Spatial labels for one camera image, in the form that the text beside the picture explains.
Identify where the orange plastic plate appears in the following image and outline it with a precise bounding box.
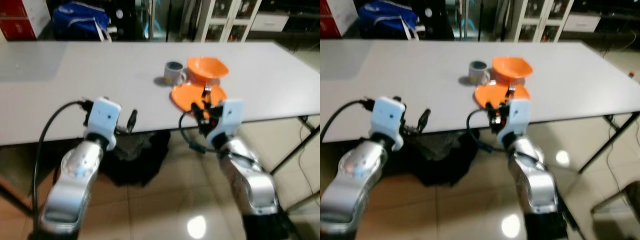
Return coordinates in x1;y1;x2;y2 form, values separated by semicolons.
473;80;532;111
170;81;228;113

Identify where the black bag under table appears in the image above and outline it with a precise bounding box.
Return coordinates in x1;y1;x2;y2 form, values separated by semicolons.
97;130;171;188
414;130;482;188

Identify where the grey ceramic mug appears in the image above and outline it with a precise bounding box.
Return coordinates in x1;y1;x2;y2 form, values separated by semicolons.
467;60;492;86
163;61;188;87

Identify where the orange plastic bowl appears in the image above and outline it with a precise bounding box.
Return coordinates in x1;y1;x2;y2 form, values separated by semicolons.
491;55;534;83
186;56;230;84

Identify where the black metal table leg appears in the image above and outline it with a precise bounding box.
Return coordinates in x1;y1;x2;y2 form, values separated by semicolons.
269;116;321;177
577;112;640;175
0;174;32;217

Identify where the white glass door cabinet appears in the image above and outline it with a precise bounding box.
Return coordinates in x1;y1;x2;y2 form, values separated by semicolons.
509;0;577;44
194;0;264;44

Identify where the black tower case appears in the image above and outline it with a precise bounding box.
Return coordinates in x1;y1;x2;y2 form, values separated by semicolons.
417;0;455;42
108;0;150;42

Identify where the white drawer unit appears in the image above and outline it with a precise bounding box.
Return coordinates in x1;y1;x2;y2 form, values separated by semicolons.
249;12;291;34
562;12;602;34

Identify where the red and white cardboard box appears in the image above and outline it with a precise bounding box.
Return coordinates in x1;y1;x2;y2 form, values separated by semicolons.
320;0;359;19
320;16;357;40
0;17;51;41
0;0;52;21

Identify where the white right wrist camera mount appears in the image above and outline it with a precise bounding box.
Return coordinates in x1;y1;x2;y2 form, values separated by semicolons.
497;98;531;147
207;98;245;149

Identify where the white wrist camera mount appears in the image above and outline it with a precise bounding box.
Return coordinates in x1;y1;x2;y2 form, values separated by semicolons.
369;96;407;152
82;97;122;151
207;98;245;149
497;98;531;147

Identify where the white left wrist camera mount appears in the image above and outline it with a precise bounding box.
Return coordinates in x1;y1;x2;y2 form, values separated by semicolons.
82;97;122;151
369;96;407;152

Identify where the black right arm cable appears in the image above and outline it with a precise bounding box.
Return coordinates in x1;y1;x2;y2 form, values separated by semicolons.
178;110;221;154
467;109;512;154

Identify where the blue bag with white straps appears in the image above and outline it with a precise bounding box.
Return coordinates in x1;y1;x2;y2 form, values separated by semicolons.
52;1;113;43
357;1;421;42

